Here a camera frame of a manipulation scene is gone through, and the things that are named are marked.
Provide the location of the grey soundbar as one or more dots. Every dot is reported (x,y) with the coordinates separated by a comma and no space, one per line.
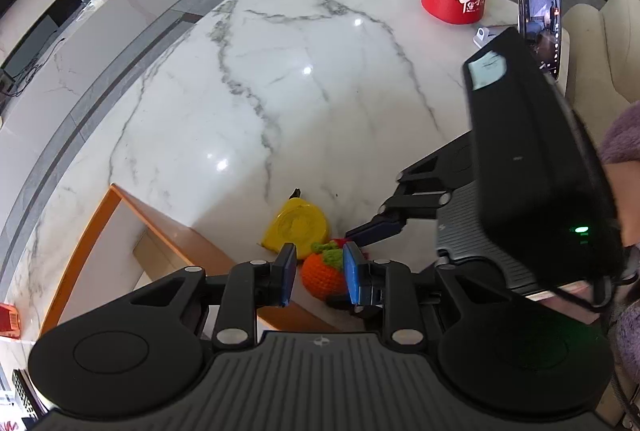
(30,46)

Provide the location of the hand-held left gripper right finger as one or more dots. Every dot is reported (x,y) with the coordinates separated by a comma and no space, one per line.
(351,276)

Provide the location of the orange crochet toy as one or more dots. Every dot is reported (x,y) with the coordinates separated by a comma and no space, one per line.
(322,273)

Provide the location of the person's right hand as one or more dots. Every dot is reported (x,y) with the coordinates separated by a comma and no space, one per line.
(625,201)

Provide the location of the beige sofa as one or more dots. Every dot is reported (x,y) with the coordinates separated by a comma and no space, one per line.
(600,46)

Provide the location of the red crochet toy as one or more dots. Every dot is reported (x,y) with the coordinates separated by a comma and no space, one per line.
(340,243)

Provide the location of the orange wooden storage box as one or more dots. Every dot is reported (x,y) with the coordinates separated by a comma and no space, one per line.
(165,251)

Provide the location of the white perforated basket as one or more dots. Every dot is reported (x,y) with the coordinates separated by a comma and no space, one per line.
(25,393)

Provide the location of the white phone stand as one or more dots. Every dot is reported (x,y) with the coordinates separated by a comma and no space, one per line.
(482,36)

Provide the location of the black smartphone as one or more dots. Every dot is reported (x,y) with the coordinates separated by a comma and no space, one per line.
(542,11)

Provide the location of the yellow banana toy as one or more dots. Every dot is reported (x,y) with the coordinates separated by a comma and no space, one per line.
(297,223)

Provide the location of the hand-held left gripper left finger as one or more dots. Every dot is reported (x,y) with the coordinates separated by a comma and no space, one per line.
(288,273)

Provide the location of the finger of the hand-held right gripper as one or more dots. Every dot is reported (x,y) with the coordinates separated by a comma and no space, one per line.
(377,225)

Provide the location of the red orange carton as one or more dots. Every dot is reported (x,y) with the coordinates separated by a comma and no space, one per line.
(9,321)

